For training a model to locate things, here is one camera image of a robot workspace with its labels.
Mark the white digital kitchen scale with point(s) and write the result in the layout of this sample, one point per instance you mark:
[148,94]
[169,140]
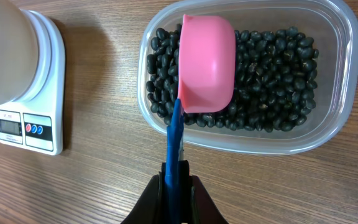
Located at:
[34,121]

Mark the clear plastic container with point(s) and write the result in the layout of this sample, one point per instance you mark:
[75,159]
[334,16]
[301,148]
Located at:
[334,27]

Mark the pink scoop blue handle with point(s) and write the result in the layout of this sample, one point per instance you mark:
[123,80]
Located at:
[206,69]

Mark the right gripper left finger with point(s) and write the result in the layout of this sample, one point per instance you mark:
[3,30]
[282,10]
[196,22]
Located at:
[149,207]

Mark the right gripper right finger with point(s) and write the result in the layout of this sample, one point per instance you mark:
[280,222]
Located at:
[197,207]

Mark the black beans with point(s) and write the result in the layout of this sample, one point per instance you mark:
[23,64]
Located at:
[274,83]

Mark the white round bowl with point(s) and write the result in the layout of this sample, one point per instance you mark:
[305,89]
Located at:
[19,52]

